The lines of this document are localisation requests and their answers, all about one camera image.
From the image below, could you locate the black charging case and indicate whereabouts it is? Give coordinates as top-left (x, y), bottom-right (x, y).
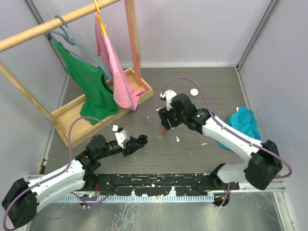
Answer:
top-left (138, 135), bottom-right (148, 145)

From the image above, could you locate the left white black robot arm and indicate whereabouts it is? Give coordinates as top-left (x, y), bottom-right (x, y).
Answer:
top-left (1, 135), bottom-right (148, 231)

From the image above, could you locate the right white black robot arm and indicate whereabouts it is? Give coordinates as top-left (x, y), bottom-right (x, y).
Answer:
top-left (157, 90), bottom-right (282, 190)

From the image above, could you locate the white round charging case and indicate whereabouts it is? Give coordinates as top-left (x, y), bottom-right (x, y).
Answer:
top-left (190, 88), bottom-right (199, 97)

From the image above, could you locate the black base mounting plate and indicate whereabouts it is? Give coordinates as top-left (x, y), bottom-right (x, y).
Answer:
top-left (89, 173), bottom-right (228, 196)

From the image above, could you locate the pink cloth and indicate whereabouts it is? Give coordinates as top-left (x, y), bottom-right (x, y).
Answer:
top-left (95, 15), bottom-right (146, 111)

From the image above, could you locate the green shirt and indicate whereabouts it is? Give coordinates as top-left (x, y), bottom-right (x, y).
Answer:
top-left (54, 41), bottom-right (119, 120)

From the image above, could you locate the teal cloth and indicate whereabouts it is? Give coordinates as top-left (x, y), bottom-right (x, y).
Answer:
top-left (226, 106), bottom-right (261, 140)

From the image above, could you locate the yellow hanger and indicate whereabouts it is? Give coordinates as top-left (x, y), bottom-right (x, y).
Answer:
top-left (94, 0), bottom-right (107, 36)

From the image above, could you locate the blue-grey hanger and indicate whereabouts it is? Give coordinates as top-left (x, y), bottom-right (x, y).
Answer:
top-left (47, 26), bottom-right (113, 80)

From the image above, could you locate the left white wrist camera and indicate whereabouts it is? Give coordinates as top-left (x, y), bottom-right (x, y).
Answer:
top-left (115, 130), bottom-right (130, 149)

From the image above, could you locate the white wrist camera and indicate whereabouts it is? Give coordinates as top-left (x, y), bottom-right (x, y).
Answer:
top-left (159, 90), bottom-right (177, 111)
top-left (115, 130), bottom-right (130, 149)

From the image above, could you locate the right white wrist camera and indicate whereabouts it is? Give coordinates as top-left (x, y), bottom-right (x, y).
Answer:
top-left (159, 90), bottom-right (177, 111)

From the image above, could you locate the white slotted cable duct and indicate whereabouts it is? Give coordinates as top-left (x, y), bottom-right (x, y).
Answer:
top-left (54, 190), bottom-right (215, 204)

